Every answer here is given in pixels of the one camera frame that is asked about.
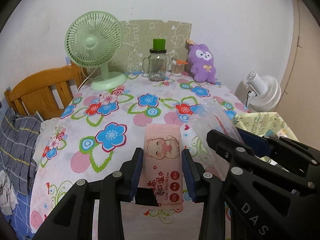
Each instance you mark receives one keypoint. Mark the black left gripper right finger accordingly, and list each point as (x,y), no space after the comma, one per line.
(204,187)

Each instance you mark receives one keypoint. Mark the pink wet wipes pack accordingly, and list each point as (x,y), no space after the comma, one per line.
(161,180)

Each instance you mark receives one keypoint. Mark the purple plush toy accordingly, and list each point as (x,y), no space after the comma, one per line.
(202,63)

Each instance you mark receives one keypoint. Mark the blue bed sheet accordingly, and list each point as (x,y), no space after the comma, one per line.
(19,221)

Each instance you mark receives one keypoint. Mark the clear plastic package red stripes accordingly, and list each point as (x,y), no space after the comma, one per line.
(209,115)

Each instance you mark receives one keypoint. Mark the yellow cartoon fabric bag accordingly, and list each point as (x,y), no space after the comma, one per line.
(269,124)

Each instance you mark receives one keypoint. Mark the white crumpled cloth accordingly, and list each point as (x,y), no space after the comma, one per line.
(8,199)

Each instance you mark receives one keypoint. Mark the glass mason jar mug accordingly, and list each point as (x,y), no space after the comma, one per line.
(154,66)

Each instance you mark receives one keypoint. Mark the green cylinder cap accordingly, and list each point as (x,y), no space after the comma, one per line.
(159,44)

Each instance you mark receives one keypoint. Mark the floral tablecloth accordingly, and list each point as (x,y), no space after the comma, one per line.
(98,131)

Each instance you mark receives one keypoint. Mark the grey plaid pillow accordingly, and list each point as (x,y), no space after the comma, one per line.
(18,140)

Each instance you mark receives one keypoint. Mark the green cartoon board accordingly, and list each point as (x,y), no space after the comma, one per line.
(138,36)

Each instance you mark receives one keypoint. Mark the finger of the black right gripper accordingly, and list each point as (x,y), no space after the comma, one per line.
(227,153)
(260,142)

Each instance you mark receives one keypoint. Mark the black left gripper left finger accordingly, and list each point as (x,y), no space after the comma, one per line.
(72,218)

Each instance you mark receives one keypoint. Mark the cotton swab jar orange lid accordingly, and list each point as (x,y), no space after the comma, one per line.
(178,66)

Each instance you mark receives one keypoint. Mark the green desk fan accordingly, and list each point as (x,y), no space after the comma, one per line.
(92,41)

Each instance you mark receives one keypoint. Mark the white floor fan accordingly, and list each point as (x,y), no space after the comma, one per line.
(259,93)

